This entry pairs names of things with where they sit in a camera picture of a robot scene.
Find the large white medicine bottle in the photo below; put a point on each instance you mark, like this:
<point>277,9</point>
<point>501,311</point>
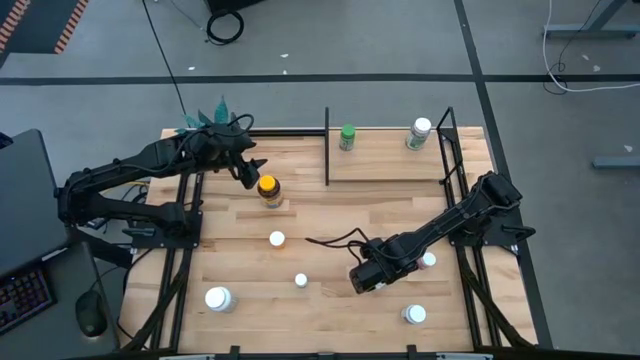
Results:
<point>218,299</point>

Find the black backlit keyboard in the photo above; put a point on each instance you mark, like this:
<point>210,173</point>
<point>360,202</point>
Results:
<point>22,300</point>

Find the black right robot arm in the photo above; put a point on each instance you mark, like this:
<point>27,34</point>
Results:
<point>450,220</point>

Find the black power adapter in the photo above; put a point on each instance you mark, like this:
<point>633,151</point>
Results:
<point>95,223</point>

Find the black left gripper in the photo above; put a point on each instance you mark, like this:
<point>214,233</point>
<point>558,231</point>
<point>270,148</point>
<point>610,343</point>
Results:
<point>222,145</point>

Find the fish oil bottle yellow cap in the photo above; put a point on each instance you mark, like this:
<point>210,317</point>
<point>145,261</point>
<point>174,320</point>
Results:
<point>270,192</point>

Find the black equipment box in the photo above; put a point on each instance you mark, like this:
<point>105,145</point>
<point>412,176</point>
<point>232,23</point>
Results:
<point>230,5</point>

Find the green plant in white pot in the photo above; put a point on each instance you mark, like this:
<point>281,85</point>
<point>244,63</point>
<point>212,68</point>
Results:
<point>221,111</point>

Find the black computer mouse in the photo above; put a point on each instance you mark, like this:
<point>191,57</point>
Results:
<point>91,312</point>

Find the black orange striped mat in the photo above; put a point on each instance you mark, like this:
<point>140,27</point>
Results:
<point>35,30</point>

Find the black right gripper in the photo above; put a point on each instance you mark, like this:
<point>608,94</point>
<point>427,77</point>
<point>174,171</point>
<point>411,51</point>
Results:
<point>370,272</point>

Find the small white Excedrin bottle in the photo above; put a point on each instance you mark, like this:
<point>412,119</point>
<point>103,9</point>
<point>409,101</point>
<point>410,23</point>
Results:
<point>301,280</point>

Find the white bottle wide cap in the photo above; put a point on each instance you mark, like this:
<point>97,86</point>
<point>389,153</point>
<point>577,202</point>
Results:
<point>415,314</point>

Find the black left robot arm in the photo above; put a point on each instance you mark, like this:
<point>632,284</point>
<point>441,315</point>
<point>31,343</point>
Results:
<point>125,167</point>

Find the orange bottle white cap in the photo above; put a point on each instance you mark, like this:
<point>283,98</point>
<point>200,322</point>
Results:
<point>277,238</point>

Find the green cap medicine bottle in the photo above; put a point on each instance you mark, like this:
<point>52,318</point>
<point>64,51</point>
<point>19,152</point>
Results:
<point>348,132</point>

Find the white bottle green label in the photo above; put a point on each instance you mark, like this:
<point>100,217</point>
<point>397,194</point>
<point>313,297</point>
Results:
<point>422,125</point>

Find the grey desk leg foot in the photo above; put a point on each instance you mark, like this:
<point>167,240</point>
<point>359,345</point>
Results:
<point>590,33</point>
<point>617,161</point>

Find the grey desk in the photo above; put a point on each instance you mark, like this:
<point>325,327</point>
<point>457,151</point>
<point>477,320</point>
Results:
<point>50,346</point>

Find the pink bottle white cap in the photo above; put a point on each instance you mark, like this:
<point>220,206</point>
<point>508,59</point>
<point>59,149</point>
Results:
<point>429,259</point>

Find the black shelf frame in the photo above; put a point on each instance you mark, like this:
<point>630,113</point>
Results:
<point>327,150</point>

